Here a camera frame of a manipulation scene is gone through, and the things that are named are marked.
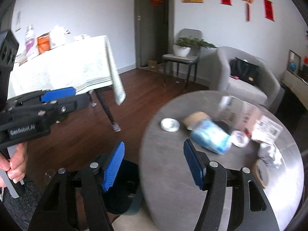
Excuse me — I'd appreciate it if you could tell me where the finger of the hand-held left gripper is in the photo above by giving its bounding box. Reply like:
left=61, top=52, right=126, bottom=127
left=7, top=87, right=76, bottom=107
left=38, top=93, right=91, bottom=116

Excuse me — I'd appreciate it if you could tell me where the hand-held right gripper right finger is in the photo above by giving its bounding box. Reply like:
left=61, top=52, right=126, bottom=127
left=183, top=140, right=281, bottom=231

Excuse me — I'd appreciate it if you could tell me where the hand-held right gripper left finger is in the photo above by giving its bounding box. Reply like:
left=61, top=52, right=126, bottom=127
left=28, top=141, right=126, bottom=231

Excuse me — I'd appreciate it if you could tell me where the dark trash bin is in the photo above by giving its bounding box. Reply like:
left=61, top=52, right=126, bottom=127
left=95, top=153, right=143, bottom=215

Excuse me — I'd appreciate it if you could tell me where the blue white tissue packet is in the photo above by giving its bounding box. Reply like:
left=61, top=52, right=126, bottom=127
left=190, top=119, right=233, bottom=155

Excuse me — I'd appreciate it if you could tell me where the white round lid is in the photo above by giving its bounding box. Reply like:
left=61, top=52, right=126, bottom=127
left=160, top=118, right=180, bottom=133

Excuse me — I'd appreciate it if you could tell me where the white tape roll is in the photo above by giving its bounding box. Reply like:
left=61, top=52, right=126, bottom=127
left=230, top=130, right=251, bottom=148

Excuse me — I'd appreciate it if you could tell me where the white paper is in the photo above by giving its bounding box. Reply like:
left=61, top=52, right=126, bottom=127
left=257, top=142, right=283, bottom=168

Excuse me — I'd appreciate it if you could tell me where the person's left hand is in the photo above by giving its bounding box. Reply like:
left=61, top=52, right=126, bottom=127
left=0, top=142, right=28, bottom=188

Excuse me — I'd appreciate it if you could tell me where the orange box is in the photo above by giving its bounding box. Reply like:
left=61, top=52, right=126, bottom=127
left=37, top=32, right=52, bottom=55

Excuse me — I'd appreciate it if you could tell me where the purple label bottle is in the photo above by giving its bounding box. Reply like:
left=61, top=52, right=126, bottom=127
left=24, top=25, right=37, bottom=59

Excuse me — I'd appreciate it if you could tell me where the white ceramic jar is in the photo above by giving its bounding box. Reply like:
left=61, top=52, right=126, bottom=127
left=49, top=25, right=71, bottom=49

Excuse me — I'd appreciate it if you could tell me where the dark grey rug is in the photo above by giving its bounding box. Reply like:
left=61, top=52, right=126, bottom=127
left=2, top=176, right=50, bottom=231

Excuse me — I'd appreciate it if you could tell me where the grey armchair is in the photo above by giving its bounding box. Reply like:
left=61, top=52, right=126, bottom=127
left=209, top=46, right=282, bottom=109

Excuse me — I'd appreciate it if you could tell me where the grey door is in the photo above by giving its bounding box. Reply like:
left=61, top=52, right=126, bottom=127
left=134, top=0, right=174, bottom=69

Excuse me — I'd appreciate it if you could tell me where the black handbag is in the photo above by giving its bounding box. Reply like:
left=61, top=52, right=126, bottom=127
left=229, top=57, right=261, bottom=86

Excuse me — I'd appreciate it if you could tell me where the potted plant in white pot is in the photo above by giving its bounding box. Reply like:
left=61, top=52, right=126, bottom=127
left=174, top=37, right=217, bottom=58

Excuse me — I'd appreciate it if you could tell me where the red door decoration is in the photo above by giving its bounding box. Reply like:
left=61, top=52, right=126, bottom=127
left=147, top=0, right=165, bottom=8

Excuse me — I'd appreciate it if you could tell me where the side counter with cloth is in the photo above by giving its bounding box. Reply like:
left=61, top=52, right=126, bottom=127
left=281, top=71, right=308, bottom=96

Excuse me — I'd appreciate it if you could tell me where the grey dining chair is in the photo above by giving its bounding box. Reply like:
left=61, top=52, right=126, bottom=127
left=162, top=28, right=203, bottom=87

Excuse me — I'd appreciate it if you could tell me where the picture frame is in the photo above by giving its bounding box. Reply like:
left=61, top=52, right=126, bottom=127
left=287, top=50, right=301, bottom=74

